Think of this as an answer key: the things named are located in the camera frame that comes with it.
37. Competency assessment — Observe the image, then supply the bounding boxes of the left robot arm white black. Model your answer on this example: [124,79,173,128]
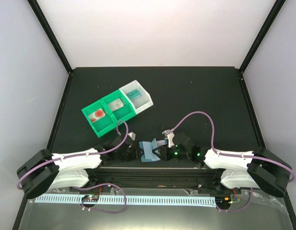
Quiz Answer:
[16,132,140,199]

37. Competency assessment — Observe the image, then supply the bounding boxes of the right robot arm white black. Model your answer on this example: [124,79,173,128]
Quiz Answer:
[151,133,295,197]

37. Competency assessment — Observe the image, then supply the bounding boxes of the card with red circles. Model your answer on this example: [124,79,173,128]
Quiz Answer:
[88,109,106,123]

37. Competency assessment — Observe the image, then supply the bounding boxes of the white card red marks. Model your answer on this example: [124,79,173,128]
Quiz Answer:
[108,98,124,112]

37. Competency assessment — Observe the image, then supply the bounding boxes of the teal card in white bin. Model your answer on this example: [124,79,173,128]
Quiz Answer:
[126,89,141,101]

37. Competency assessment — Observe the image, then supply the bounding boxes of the green bin middle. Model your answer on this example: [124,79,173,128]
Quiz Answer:
[101,90,136,121]

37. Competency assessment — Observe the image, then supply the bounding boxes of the green bin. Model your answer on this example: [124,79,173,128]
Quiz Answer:
[101,90,136,121]
[82,99,117,138]

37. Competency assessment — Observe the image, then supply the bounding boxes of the green bin left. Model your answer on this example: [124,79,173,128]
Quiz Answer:
[82,99,117,138]

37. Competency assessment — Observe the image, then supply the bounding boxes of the white translucent bin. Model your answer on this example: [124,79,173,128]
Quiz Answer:
[119,80,154,115]

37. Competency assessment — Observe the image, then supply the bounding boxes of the left controller board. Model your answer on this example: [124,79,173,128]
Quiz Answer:
[82,195,99,202]

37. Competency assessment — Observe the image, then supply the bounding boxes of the controller board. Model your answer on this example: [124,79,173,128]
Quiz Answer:
[82,195,99,202]
[215,196,234,205]

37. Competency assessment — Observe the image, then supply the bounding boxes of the right controller board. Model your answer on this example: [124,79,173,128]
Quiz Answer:
[215,196,234,205]

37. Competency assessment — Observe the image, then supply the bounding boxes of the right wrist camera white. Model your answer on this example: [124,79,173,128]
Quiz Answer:
[162,129,175,148]

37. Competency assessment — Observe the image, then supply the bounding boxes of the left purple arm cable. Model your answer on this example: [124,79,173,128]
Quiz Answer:
[16,120,129,190]

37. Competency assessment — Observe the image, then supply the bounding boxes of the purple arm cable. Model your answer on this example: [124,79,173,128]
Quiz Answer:
[16,120,129,190]
[162,111,296,184]

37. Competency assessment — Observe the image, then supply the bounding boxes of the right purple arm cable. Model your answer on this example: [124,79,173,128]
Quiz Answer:
[162,111,296,184]

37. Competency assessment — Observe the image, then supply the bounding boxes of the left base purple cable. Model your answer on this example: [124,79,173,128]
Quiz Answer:
[78,183,128,214]

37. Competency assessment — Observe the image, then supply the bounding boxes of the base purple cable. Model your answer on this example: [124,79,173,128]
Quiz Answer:
[78,183,128,214]
[216,186,254,213]

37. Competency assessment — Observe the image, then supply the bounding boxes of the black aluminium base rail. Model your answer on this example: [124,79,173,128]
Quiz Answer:
[83,167,240,195]

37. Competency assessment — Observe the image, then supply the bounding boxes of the white slotted cable duct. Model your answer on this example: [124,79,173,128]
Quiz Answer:
[35,194,216,207]

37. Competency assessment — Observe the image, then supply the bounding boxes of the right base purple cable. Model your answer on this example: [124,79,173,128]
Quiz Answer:
[216,186,254,213]

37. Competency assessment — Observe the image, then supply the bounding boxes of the left frame post black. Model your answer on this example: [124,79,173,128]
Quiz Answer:
[27,0,73,74]

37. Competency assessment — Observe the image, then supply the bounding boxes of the frame post black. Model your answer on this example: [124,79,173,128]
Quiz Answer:
[239,0,286,73]
[27,0,73,74]

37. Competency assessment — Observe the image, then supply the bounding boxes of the right frame post black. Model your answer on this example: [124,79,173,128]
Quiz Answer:
[239,0,286,73]

